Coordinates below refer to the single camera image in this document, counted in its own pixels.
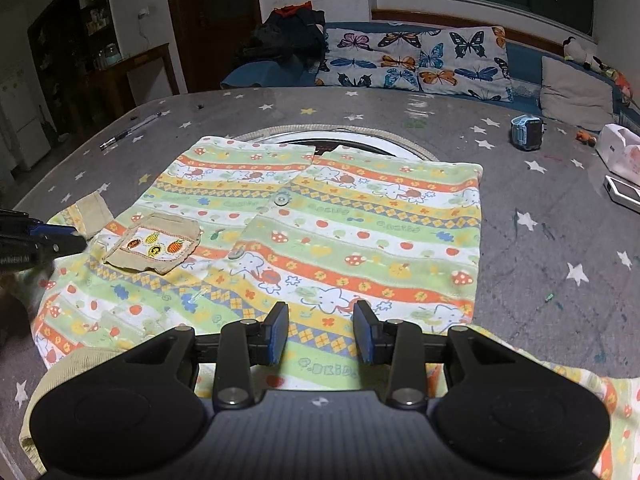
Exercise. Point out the black and white pen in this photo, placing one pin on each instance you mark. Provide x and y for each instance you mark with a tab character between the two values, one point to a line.
130	131

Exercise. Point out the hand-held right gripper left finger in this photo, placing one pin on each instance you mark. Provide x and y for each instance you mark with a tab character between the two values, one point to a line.
277	334

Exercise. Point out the white refrigerator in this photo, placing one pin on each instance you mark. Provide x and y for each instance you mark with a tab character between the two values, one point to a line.
20	115

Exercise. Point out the blue child's smartwatch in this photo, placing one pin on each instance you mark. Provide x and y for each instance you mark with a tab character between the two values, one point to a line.
525	131

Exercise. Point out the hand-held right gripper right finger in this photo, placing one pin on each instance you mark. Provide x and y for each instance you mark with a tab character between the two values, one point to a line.
363	336

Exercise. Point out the beige pillow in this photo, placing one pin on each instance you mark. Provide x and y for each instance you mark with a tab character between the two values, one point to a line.
575	92

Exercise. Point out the white stuffed toy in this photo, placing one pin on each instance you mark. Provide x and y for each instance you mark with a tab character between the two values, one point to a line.
577	51

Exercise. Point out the dark shelf with bottles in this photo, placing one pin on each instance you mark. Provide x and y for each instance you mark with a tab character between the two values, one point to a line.
75	45

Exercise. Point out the pile of dark clothes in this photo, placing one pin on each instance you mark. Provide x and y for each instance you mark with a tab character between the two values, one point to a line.
285	35

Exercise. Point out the dark wooden door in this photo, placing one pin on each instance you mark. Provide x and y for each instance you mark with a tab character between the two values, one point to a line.
215	20

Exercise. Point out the white tissue box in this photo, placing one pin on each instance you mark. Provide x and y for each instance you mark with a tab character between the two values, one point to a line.
619	152

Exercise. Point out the blue sofa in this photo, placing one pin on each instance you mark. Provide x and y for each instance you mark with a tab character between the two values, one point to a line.
525	71

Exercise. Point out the butterfly print pillow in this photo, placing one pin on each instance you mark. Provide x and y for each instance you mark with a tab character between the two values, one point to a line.
465	62
370	60

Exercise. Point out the round white turntable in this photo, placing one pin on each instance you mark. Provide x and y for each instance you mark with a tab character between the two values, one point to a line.
350	138

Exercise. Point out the dark wooden cabinet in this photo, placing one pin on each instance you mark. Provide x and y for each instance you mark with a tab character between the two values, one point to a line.
112	80

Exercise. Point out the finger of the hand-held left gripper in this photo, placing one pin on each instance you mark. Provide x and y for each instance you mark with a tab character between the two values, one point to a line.
50	231
40	252

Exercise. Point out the small orange toy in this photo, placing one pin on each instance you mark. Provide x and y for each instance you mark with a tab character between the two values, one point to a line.
584	136

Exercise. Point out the striped cartoon print child's shirt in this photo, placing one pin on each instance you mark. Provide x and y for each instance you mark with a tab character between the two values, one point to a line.
350	220

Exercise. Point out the grey star print tablecloth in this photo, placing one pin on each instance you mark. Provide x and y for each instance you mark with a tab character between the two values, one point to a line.
550	270

